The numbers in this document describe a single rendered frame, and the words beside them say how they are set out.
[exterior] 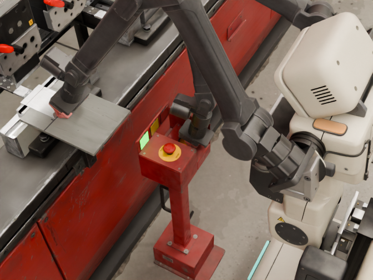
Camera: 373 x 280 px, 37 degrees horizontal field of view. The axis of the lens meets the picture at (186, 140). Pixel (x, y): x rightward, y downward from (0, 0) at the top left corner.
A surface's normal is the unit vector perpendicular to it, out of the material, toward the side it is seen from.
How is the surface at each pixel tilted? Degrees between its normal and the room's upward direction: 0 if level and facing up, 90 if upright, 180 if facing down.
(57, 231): 90
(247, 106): 63
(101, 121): 0
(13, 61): 90
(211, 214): 0
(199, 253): 2
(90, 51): 90
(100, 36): 90
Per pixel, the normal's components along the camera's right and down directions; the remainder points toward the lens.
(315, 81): -0.49, 0.69
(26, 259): 0.86, 0.37
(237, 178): -0.04, -0.63
